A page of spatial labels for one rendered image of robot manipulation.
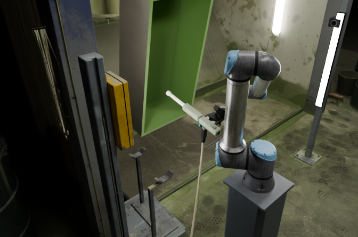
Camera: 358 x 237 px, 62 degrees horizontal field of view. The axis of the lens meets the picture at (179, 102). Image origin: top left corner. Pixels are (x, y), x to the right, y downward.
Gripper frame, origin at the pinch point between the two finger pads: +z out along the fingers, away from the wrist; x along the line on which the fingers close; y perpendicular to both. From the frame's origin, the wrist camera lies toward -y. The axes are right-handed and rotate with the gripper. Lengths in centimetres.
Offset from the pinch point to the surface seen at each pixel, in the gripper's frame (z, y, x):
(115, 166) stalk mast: 70, -47, -20
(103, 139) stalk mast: 71, -61, -17
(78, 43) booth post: 51, -66, 35
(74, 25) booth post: 50, -74, 37
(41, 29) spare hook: 62, -74, 43
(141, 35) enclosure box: -6, -32, 67
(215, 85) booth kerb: -158, 135, 119
